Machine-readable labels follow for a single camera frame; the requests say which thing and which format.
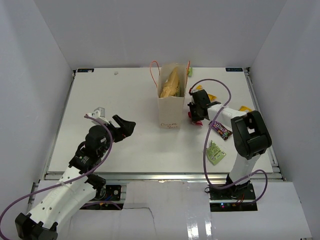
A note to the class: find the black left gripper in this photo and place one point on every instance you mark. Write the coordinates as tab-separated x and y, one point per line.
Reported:
126	128

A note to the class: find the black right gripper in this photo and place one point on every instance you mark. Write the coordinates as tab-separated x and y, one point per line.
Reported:
192	105

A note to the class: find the red snack packet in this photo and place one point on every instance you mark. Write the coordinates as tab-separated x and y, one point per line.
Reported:
196	123

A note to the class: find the brown kraft chips bag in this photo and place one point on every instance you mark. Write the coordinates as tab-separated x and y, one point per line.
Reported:
171	88

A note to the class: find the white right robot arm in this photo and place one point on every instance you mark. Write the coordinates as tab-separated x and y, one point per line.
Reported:
249	133

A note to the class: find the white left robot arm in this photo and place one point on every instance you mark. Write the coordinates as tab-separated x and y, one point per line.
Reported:
78	184

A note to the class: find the beige paper gift bag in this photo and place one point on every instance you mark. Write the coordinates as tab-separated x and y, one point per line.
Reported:
170	109

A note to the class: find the yellow snack bar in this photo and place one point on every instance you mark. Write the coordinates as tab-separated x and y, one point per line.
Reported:
212	98

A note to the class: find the green yellow candy wrapper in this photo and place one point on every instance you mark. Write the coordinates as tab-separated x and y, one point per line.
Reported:
190	71

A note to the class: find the purple chocolate candy bar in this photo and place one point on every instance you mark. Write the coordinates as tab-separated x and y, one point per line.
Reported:
221	130

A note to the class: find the small yellow snack packet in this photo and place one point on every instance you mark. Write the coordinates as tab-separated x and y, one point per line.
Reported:
245	109

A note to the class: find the green snack packet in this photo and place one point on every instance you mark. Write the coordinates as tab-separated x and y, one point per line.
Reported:
214	154

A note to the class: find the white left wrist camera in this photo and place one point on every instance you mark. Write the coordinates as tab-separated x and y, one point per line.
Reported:
100	113

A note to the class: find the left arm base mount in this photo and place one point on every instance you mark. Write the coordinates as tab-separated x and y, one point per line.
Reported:
110	200

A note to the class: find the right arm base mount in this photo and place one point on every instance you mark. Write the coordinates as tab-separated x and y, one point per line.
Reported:
226	200

